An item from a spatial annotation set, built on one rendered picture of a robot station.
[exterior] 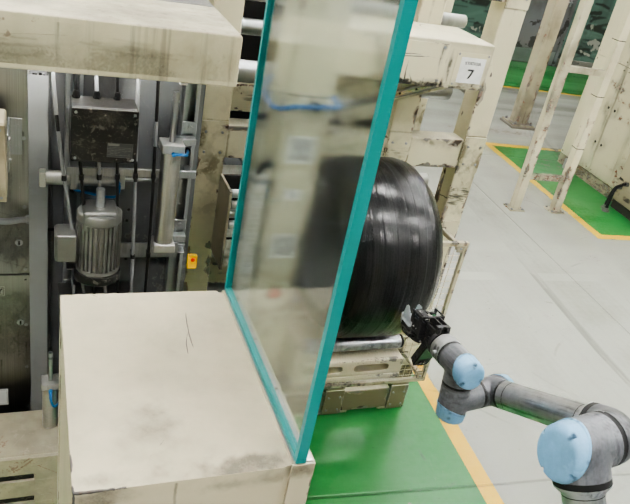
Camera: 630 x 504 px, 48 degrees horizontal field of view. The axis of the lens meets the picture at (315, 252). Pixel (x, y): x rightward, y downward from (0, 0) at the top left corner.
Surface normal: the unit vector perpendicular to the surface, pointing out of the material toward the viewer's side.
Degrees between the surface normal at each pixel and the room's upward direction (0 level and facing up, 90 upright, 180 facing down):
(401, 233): 52
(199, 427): 0
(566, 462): 84
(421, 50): 90
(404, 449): 0
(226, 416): 0
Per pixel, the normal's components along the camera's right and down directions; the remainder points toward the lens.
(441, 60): 0.32, 0.50
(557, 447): -0.87, -0.05
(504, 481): 0.18, -0.87
